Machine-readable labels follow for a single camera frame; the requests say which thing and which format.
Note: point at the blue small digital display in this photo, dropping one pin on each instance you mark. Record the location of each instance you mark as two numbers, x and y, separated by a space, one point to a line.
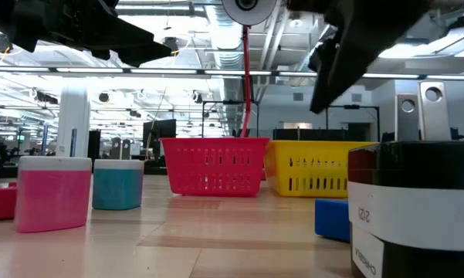
332 220

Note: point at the black ceiling-mounted device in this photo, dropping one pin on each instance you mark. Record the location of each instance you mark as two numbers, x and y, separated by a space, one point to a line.
171 41
2 45

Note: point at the black tall background cabinet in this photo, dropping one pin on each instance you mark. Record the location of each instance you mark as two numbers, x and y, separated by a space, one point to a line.
93 144

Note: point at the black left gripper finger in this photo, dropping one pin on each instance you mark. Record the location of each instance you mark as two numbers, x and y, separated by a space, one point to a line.
135 46

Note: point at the black USB wall charger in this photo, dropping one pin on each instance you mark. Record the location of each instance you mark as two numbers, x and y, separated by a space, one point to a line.
413 170

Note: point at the yellow plastic basket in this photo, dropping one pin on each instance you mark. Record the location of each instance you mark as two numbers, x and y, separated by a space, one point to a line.
309 150

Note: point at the red desk lamp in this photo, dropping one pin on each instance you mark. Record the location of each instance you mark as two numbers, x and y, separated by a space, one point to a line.
247 77

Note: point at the red small digital display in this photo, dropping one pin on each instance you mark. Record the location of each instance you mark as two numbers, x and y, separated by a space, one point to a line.
0 202

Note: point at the black low background partition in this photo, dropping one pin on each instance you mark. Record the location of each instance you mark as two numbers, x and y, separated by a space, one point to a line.
316 135

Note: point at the teal white USB wall charger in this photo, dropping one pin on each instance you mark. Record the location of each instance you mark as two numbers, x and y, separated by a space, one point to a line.
117 189

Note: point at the red plastic basket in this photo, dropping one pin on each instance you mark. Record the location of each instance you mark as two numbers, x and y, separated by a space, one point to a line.
216 181

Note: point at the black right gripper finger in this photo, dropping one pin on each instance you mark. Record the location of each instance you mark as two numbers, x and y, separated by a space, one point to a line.
343 65
319 54

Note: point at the black background monitor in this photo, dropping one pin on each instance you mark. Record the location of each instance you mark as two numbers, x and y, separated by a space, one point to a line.
160 131

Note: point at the pink white USB wall charger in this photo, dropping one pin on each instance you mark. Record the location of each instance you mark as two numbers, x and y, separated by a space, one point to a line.
52 197

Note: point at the black background workstation frame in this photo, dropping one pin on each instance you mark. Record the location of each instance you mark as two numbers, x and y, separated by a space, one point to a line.
351 106

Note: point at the black metal table frame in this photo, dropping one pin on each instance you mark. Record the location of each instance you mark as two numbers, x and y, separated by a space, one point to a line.
156 168

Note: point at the long linear ceiling light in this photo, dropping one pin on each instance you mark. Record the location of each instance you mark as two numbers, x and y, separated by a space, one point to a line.
158 71

